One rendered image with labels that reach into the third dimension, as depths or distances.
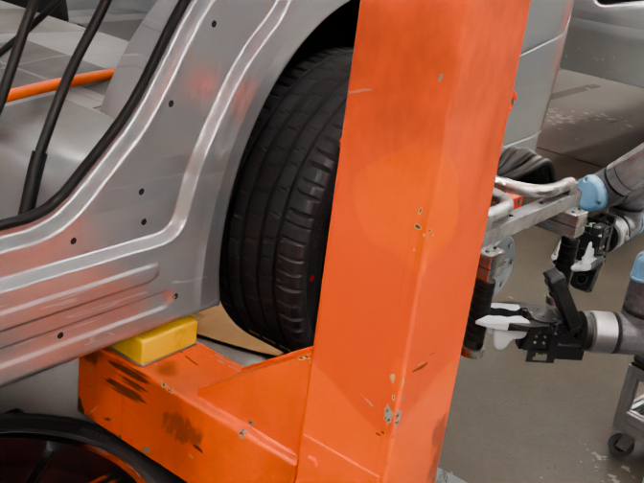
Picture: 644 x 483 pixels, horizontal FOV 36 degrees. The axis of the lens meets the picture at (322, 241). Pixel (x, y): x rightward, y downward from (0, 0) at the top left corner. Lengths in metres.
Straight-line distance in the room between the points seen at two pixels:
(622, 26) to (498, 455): 2.04
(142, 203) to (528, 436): 1.74
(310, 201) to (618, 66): 2.77
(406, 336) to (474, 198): 0.21
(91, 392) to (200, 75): 0.62
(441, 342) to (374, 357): 0.10
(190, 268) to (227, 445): 0.32
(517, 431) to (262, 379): 1.62
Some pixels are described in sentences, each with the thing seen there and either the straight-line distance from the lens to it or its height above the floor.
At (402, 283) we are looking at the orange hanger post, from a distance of 1.31.
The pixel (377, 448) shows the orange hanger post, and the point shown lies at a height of 0.78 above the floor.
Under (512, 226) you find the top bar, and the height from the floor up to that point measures 0.97.
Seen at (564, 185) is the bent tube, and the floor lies 1.01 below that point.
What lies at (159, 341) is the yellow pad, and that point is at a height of 0.72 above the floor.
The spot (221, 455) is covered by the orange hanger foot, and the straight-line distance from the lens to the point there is 1.66.
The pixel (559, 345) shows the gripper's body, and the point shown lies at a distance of 1.83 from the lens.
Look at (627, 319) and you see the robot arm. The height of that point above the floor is 0.84.
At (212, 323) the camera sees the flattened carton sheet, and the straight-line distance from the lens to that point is 3.39.
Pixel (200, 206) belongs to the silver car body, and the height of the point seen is 0.96.
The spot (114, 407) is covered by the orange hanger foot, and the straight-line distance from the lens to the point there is 1.84.
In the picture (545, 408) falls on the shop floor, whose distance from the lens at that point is 3.25.
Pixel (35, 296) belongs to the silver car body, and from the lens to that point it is 1.54.
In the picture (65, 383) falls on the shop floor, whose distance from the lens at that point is 3.04.
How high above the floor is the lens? 1.56
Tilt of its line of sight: 22 degrees down
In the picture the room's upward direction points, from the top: 8 degrees clockwise
